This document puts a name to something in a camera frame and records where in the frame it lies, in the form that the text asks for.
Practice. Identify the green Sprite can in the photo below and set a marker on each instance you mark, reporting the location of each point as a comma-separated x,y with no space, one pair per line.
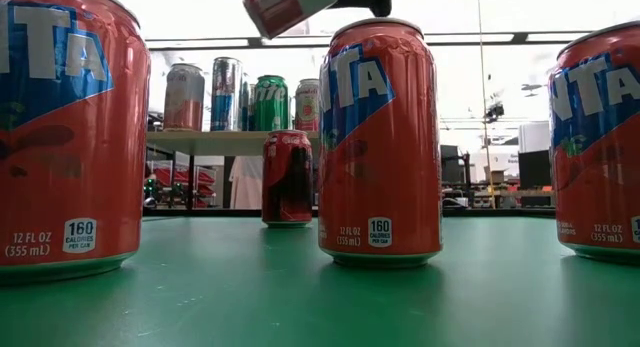
271,107

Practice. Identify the slim blue beverage can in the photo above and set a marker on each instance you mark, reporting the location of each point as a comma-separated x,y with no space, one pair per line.
245,107

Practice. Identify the orange Fanta can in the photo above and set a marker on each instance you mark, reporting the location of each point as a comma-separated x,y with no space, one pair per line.
75,162
600,162
380,162

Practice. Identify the blue silver Red Bull can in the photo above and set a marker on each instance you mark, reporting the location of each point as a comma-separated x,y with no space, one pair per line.
226,94

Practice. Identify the silver beverage can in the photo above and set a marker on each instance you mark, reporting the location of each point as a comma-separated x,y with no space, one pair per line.
184,99

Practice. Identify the black computer monitor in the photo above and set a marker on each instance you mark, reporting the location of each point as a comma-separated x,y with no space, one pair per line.
450,164
535,169

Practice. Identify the red Star Wars Coca-Cola can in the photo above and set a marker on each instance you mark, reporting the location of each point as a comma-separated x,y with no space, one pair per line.
287,182

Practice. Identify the white cabinet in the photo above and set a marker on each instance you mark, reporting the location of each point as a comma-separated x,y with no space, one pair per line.
534,136

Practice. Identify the cardboard box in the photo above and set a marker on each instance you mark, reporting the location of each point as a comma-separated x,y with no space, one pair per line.
497,175

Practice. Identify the white cloth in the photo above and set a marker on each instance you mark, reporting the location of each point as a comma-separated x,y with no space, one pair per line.
246,182

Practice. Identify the long cluttered workbench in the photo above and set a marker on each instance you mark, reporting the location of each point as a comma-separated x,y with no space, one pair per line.
500,193

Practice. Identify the red storage rack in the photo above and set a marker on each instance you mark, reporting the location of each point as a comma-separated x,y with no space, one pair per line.
205,177

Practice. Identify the green table mat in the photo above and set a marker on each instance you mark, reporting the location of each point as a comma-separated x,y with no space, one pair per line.
250,297

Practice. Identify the black ceiling light rail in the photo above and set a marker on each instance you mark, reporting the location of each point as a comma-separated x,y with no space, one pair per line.
255,41

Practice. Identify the black ceiling-mounted camera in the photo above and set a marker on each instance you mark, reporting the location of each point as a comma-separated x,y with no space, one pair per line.
494,111

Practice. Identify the wooden shelf with black frame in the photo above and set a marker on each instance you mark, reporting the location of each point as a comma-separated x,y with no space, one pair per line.
210,142

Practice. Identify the black aluminium table frame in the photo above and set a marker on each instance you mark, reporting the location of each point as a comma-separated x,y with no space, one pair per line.
225,213

